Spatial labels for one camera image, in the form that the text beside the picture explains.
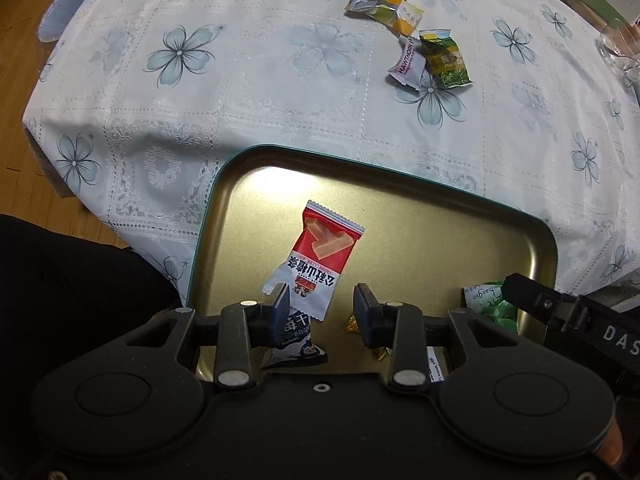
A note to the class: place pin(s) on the green white snack packet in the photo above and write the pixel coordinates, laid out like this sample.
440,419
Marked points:
487,305

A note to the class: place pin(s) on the white orange snack packet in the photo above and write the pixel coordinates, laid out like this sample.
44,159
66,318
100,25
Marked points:
410,17

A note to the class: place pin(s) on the green yellow snack packet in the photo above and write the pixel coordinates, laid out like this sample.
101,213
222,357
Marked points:
447,60

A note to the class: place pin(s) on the blue round stool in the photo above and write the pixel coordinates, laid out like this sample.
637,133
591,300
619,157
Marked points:
65,10

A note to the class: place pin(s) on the gold metal tray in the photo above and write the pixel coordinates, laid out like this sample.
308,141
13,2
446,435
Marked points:
400,220

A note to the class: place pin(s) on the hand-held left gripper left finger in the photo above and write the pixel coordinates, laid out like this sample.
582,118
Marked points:
281,310

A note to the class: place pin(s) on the white floral tablecloth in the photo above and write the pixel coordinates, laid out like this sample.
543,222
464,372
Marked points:
250,85

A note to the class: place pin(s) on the small white packet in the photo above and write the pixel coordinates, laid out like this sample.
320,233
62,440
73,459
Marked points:
433,365

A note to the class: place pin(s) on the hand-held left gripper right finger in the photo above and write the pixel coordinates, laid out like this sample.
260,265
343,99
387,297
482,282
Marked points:
361,315

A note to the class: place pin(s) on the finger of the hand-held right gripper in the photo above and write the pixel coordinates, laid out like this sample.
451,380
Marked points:
530,297

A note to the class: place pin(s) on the blue white milk candy packet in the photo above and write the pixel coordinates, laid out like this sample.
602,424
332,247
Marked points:
300,347

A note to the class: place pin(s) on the pink white snack packet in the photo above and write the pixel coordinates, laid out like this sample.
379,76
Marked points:
407,65

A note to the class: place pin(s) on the red white snack packet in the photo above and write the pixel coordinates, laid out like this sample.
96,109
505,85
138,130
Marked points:
320,245

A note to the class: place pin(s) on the clear glass cup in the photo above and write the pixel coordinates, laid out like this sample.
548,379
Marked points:
620,50

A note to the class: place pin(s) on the yellow grey snack packet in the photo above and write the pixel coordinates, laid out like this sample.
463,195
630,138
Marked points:
372,5

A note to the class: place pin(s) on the gold foil candy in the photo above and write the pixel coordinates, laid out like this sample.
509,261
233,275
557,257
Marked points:
351,324

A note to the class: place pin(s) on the person's black clothing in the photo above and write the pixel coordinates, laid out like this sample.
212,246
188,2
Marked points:
65,310

